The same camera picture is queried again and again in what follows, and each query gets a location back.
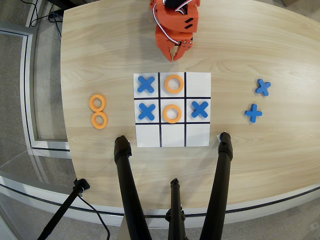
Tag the thick black tripod leg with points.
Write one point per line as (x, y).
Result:
(127, 185)
(221, 175)

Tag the white glass partition frame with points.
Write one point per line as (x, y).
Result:
(26, 87)

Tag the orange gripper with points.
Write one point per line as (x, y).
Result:
(165, 41)

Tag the blue foam cross piece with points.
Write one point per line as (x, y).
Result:
(253, 113)
(199, 109)
(147, 111)
(146, 84)
(263, 87)

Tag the white tic-tac-toe grid board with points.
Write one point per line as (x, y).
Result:
(172, 136)

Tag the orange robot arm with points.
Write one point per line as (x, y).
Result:
(175, 17)

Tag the slim black stand pole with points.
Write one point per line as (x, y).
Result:
(62, 210)

